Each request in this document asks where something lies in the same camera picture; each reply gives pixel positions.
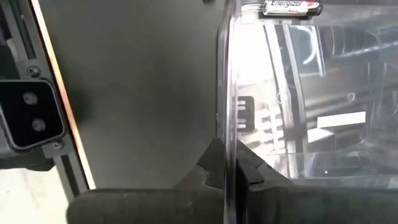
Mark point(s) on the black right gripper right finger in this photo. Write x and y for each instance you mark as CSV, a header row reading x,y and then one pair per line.
x,y
311,205

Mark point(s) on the clear plastic bin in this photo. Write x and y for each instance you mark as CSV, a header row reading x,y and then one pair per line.
x,y
311,77

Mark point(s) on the black aluminium table frame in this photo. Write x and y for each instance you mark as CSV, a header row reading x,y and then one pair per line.
x,y
70,180

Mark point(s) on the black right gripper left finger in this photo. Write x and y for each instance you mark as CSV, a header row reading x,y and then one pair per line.
x,y
155,205

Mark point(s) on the silver Energizer battery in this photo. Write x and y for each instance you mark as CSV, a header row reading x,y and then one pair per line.
x,y
289,8

